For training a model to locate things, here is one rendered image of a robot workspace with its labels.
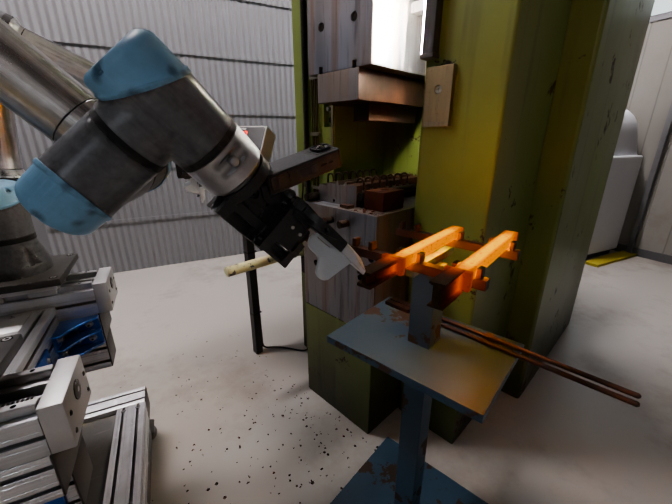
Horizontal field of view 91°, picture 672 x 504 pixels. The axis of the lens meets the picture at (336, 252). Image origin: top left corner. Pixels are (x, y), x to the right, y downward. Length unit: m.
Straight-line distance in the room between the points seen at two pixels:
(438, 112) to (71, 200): 0.98
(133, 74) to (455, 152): 0.94
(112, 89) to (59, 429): 0.53
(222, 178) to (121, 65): 0.12
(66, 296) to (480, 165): 1.22
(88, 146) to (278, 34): 3.33
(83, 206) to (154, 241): 3.10
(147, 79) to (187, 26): 3.13
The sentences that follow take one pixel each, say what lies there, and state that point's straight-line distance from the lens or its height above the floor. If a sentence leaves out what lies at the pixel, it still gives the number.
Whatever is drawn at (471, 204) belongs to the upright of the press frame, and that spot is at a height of 0.96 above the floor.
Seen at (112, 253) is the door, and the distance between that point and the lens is 3.52.
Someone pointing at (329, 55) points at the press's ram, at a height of 1.42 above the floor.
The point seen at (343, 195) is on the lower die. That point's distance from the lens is 1.24.
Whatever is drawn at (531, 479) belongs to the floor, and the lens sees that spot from 1.59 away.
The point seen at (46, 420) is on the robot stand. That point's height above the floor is 0.75.
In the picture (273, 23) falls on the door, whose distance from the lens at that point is 3.65.
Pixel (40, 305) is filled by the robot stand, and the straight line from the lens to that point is 1.17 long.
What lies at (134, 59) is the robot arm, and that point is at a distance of 0.35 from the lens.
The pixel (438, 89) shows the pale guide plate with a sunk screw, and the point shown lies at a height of 1.29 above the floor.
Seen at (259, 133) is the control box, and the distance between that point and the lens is 1.55.
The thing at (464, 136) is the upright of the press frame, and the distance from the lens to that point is 1.12.
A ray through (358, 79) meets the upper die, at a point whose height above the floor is 1.33.
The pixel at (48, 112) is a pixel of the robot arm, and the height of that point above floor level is 1.18.
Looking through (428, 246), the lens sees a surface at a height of 0.93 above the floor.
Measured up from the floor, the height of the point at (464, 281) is 0.92.
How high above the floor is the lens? 1.15
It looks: 19 degrees down
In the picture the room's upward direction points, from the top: straight up
